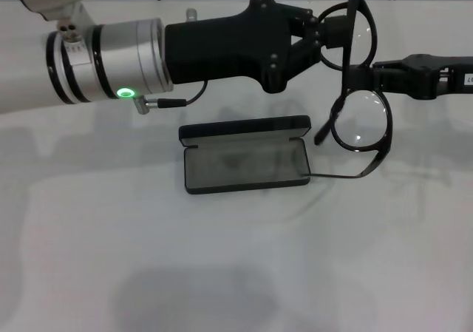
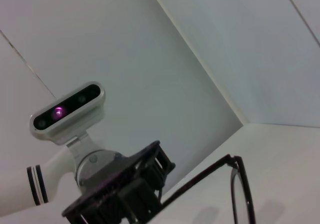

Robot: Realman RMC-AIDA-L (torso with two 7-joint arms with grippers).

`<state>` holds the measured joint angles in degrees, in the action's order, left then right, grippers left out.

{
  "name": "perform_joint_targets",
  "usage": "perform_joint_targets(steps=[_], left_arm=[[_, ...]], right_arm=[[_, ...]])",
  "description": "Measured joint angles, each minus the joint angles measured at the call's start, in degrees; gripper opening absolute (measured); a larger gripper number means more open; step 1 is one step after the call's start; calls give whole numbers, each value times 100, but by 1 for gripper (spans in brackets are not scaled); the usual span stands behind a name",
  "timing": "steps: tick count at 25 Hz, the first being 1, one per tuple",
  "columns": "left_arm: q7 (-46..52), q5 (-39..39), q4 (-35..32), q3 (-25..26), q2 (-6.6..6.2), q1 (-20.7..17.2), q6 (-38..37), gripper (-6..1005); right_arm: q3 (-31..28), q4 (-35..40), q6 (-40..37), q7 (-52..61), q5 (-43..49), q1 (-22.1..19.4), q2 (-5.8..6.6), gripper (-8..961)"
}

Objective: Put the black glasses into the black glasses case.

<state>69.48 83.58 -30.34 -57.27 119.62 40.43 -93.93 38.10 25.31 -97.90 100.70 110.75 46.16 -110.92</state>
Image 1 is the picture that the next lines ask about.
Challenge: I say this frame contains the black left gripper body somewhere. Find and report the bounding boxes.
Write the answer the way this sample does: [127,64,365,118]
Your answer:
[164,0,293,95]

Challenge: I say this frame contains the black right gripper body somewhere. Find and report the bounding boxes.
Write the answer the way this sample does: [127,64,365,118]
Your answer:
[401,52,473,102]

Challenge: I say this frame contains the black glasses case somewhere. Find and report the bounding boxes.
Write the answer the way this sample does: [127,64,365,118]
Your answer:
[178,115,313,195]

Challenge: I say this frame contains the black round glasses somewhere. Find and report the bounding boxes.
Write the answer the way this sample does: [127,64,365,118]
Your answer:
[299,0,393,181]

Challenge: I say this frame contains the left arm cable with plug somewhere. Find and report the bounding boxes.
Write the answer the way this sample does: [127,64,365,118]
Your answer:
[132,80,208,115]

